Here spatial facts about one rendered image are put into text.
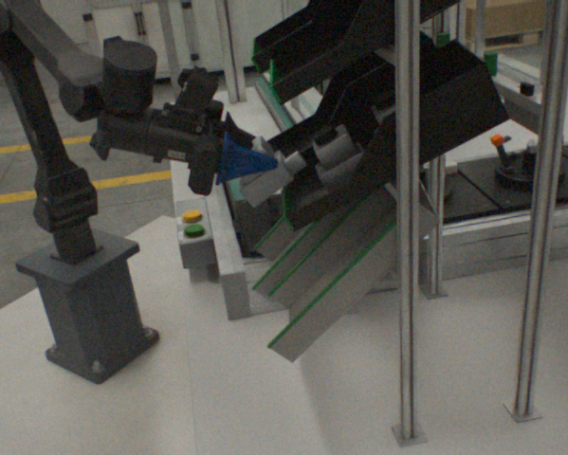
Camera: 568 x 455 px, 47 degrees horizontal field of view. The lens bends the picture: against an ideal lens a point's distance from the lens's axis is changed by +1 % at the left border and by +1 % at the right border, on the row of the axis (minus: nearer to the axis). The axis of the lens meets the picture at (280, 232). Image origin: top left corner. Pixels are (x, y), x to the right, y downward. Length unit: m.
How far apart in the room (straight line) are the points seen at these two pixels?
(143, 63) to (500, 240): 0.81
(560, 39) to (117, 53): 0.47
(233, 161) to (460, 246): 0.62
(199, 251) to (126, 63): 0.65
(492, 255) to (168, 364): 0.64
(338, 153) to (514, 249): 0.62
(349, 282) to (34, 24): 0.52
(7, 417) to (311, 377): 0.49
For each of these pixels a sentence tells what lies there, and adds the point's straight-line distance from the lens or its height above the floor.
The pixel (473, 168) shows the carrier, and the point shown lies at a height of 0.97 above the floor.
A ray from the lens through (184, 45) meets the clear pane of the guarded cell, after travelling 2.55.
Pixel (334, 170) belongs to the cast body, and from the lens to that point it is 0.81.
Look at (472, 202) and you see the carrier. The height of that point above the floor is 0.97.
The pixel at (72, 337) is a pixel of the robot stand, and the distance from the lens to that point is 1.15.
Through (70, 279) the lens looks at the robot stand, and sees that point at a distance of 1.05.
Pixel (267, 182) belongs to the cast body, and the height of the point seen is 1.24.
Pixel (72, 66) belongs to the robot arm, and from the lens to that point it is 0.85.
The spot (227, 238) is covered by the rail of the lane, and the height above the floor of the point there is 0.96.
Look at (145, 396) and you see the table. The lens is 1.10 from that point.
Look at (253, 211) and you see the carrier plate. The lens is 1.36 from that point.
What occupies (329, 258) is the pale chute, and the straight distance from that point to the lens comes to 0.96.
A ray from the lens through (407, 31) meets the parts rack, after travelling 0.69.
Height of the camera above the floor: 1.56
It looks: 28 degrees down
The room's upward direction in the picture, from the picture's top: 6 degrees counter-clockwise
